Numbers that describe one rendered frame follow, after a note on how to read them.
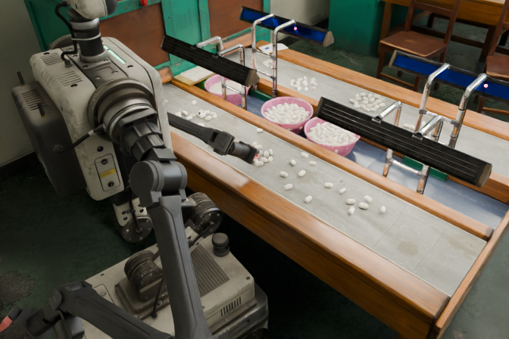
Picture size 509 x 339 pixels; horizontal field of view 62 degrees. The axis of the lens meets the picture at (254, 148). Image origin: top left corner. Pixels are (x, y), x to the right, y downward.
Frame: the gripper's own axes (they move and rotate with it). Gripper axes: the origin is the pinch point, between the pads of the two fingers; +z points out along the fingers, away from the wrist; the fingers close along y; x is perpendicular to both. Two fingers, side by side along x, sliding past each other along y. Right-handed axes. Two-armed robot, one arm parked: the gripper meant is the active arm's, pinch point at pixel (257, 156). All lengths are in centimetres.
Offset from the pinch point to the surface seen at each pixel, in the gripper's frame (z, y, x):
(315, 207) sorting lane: 4.6, -32.3, 6.9
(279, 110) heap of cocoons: 38, 27, -22
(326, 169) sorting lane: 21.3, -20.9, -7.3
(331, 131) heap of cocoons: 40.7, -4.4, -23.3
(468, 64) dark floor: 302, 31, -146
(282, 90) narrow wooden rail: 46, 37, -33
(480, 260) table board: 20, -88, -4
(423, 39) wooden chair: 211, 47, -131
